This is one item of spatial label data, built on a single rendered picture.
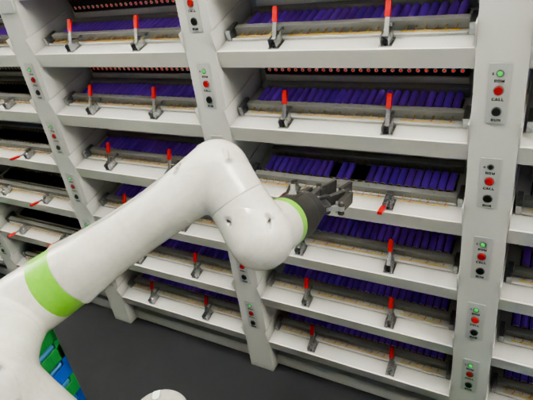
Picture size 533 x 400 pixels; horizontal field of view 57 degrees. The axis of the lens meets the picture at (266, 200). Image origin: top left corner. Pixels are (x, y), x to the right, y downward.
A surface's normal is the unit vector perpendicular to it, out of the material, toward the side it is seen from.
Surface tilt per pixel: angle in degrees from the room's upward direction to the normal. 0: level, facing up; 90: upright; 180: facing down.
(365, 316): 15
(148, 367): 0
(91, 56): 105
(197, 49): 90
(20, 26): 90
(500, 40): 90
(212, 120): 90
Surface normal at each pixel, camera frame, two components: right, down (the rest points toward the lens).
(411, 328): -0.26, -0.70
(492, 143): -0.47, 0.49
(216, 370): -0.13, -0.87
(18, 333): 0.63, -0.76
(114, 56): -0.42, 0.69
